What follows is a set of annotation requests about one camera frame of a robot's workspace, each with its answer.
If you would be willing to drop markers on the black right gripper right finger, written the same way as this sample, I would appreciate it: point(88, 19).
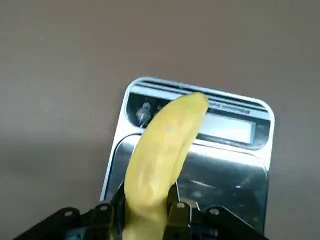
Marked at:
point(190, 222)

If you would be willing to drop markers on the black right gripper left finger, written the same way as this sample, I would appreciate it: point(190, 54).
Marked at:
point(100, 220)

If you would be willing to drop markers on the yellow banana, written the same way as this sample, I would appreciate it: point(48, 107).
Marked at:
point(160, 155)

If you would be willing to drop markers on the silver black kitchen scale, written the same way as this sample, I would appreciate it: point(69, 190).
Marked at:
point(225, 175)

